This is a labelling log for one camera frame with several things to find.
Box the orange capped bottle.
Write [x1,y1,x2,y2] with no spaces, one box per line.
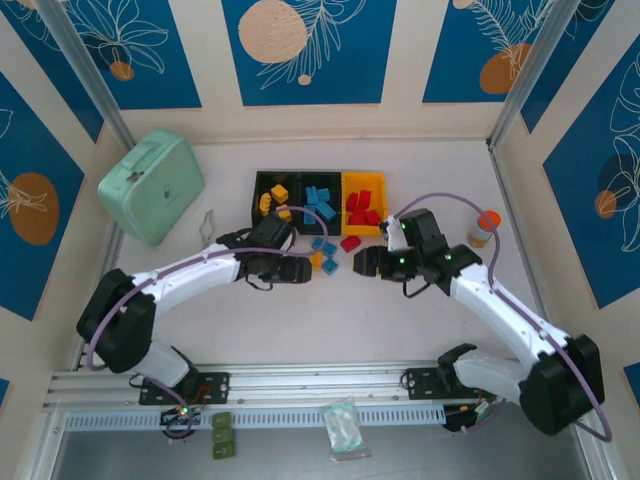
[467,209,502,249]

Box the metal cookie cutter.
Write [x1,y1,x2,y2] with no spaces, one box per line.
[198,207,220,247]

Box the black plastic bin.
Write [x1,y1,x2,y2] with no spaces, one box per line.
[297,170,346,236]
[248,170,303,235]

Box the mint green carry case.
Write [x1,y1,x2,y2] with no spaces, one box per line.
[96,127,206,247]

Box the clear plastic bag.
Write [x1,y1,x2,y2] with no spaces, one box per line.
[322,397,374,461]

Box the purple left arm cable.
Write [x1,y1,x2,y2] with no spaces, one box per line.
[85,204,331,441]

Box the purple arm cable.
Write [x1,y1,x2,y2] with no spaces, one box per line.
[85,204,331,441]
[392,193,614,444]

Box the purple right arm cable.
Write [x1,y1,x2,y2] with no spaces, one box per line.
[392,193,614,444]

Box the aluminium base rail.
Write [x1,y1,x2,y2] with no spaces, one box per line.
[47,359,586,409]

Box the white slotted cable duct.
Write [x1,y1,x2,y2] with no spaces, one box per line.
[64,405,446,431]

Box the small circuit board with wires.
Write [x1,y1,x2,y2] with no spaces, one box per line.
[158,403,202,442]
[443,402,501,437]

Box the aluminium frame post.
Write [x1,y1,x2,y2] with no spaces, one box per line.
[487,0,584,151]
[34,0,136,149]

